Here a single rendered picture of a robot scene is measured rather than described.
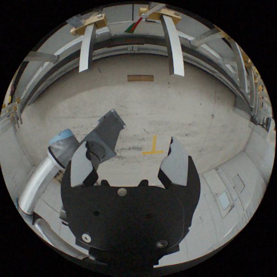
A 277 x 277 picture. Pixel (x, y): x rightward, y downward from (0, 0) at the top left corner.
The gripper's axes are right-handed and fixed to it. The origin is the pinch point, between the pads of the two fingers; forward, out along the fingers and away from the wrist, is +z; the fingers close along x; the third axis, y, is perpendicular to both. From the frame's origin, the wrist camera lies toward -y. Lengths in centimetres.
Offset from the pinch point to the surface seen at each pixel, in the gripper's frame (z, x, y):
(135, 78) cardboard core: 86, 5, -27
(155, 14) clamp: 8.2, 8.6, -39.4
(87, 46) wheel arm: 10.4, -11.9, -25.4
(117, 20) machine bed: 27, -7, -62
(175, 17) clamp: 7.4, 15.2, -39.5
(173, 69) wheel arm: 8.2, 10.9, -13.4
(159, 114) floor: 94, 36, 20
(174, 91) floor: 94, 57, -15
